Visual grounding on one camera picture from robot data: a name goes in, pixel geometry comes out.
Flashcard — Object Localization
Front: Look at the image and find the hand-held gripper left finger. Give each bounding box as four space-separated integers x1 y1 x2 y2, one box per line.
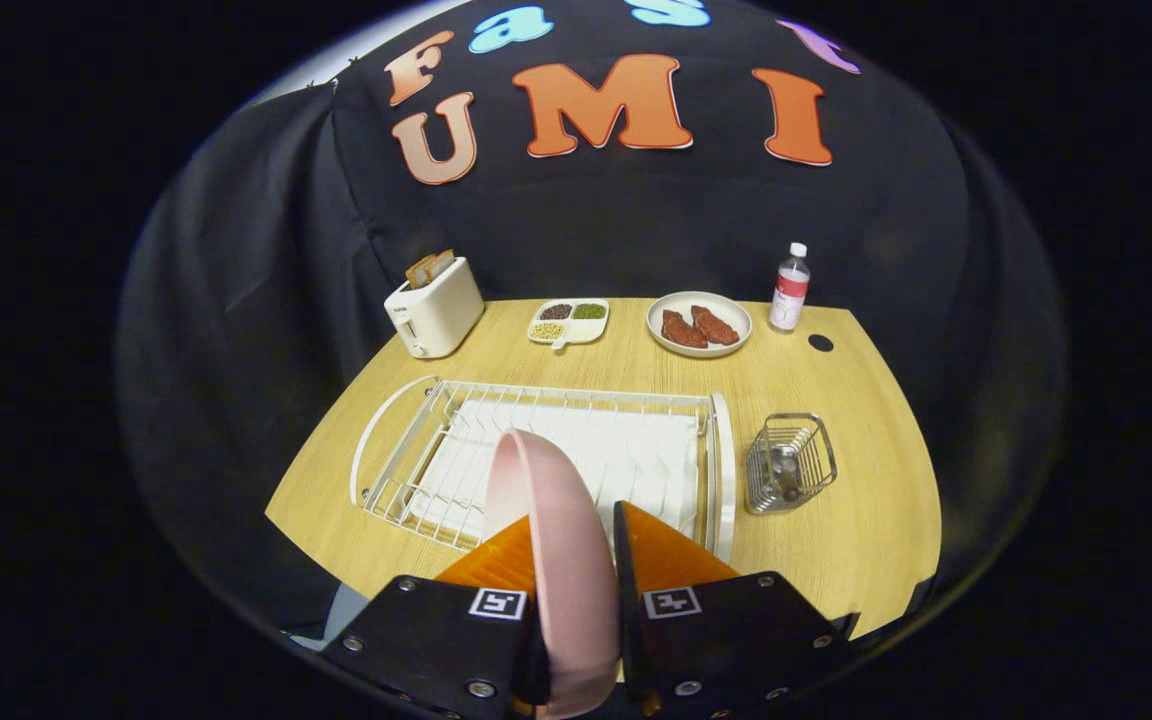
321 513 552 720

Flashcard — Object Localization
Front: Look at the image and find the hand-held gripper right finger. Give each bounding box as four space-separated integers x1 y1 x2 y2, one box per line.
613 500 859 720

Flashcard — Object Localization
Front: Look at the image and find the pink plate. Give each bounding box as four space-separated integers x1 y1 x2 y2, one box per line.
481 428 623 720

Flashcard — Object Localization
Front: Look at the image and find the silver wire basket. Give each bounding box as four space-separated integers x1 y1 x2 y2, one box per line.
743 412 839 516

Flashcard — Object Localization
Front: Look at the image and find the white wire dish rack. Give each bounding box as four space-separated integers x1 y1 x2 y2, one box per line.
349 375 737 563

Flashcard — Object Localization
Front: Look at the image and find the white plate with meat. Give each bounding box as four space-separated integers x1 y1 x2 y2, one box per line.
646 291 753 359

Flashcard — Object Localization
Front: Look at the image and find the white divided dish with beans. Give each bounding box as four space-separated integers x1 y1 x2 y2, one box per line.
527 297 611 351

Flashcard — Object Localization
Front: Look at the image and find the white drip tray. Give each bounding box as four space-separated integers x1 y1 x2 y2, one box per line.
408 398 702 546

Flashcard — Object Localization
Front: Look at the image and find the red meat slice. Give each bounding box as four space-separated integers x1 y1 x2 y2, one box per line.
690 304 741 346
660 309 709 349

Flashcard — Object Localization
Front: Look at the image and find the white toaster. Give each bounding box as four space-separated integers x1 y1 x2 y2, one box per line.
383 256 486 359

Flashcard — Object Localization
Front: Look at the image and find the clear bottle with red label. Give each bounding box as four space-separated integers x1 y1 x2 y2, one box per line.
768 242 812 333

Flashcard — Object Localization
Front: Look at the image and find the black backdrop cloth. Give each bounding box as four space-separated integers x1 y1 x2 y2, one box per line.
116 0 1067 641

